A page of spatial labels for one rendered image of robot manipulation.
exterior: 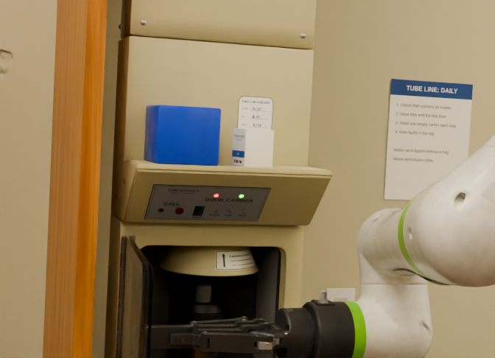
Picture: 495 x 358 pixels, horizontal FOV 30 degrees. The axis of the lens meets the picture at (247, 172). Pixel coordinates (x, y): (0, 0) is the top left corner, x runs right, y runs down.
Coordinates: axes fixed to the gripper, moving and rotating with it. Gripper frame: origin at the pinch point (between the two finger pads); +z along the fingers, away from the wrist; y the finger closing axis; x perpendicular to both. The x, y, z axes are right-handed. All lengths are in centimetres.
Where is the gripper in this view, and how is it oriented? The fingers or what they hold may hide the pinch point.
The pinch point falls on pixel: (166, 337)
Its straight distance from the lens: 129.3
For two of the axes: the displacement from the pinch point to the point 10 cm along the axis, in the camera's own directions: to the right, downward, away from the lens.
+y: 3.0, 0.7, -9.5
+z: -9.5, -0.3, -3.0
